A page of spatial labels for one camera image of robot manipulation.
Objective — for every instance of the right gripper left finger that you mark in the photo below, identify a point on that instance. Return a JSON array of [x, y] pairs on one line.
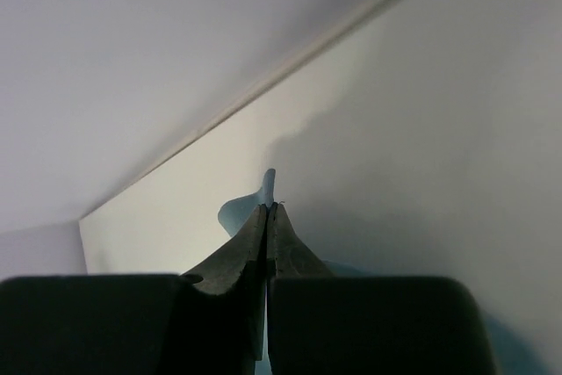
[[208, 320]]

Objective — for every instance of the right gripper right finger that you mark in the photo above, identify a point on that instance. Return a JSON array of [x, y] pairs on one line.
[[319, 323]]

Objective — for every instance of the teal t shirt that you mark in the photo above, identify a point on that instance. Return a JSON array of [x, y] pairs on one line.
[[234, 213]]

